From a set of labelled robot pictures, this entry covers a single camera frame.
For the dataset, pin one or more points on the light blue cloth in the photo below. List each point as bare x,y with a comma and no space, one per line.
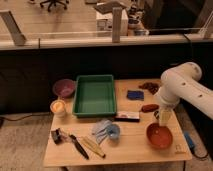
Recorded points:
99,130

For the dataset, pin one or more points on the green plastic tray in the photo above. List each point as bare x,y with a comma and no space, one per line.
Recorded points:
94,96

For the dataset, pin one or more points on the blue measuring cup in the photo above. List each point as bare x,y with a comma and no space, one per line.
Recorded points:
113,131

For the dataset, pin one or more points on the yellow wooden utensil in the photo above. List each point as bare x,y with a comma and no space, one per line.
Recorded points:
93,147

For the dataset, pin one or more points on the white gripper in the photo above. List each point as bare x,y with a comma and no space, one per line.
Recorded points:
164,115

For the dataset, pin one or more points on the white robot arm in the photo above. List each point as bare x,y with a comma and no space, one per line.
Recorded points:
182,82

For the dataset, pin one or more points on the blue device on floor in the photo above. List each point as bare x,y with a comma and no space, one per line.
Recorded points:
189,140

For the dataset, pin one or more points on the small metal cup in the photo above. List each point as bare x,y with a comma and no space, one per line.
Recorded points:
156,114

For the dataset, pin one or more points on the purple bowl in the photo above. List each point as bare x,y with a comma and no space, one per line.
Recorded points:
64,88

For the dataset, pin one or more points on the black office chair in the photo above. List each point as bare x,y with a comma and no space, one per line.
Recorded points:
54,2

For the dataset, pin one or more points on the white cardboard box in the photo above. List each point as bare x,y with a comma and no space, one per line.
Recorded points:
104,22

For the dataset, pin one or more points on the orange bowl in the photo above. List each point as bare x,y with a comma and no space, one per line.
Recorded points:
159,137

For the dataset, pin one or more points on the small dark clip toy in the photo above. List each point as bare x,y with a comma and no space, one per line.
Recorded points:
56,136

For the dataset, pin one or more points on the yellow cup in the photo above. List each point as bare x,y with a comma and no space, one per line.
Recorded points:
58,108

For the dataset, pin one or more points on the brown sausage toy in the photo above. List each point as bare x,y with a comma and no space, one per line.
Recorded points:
149,108

